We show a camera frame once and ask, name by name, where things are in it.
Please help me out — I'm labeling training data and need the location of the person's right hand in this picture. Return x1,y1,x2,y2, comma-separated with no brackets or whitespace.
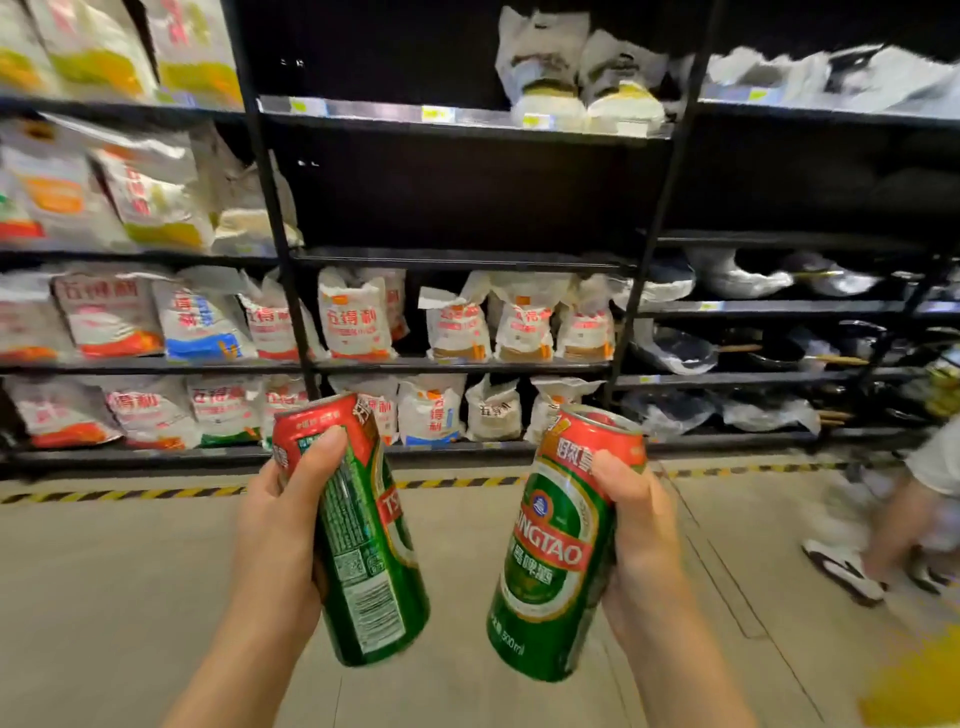
591,450,685,627

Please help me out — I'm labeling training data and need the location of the person's left hand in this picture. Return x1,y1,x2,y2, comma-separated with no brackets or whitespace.
231,426,350,627

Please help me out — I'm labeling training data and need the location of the green red beer can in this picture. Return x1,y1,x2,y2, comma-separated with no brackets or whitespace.
271,392,432,669
486,403,648,684

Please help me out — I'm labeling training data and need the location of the person's left forearm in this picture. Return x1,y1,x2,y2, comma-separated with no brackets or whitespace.
161,591,327,728

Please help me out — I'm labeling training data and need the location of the person's right forearm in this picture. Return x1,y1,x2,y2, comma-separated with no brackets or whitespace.
600,591,760,728

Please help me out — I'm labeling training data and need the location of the row of white flour bags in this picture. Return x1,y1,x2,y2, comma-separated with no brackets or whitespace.
0,373,606,453
0,264,618,366

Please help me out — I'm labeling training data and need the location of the yellow black striped floor tape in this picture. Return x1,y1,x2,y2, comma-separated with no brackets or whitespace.
0,459,852,506

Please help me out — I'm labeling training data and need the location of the row of plastic-wrapped pans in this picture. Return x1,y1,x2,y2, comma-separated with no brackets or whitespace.
611,247,960,442

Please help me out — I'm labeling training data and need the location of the black metal shelf rack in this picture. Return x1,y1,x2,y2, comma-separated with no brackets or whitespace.
225,0,723,468
606,0,960,453
0,0,325,483

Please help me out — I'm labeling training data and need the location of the plain white flour bag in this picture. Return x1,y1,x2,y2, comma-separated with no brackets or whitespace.
191,123,305,258

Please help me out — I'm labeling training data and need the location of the white flour bag yellow print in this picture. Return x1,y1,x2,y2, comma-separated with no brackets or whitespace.
90,135,219,252
142,0,246,111
0,0,60,96
26,0,160,103

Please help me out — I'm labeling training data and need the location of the white flour bag orange print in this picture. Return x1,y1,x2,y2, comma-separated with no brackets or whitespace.
0,116,133,250

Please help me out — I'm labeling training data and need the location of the white bag dark yellow print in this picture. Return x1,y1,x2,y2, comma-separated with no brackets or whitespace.
495,6,594,130
581,30,670,138

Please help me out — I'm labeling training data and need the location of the white flour bag red print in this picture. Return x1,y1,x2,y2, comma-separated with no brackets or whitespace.
0,168,46,245

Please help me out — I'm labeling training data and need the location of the pile of white plastic packages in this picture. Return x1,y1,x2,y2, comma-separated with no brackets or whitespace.
678,43,960,119

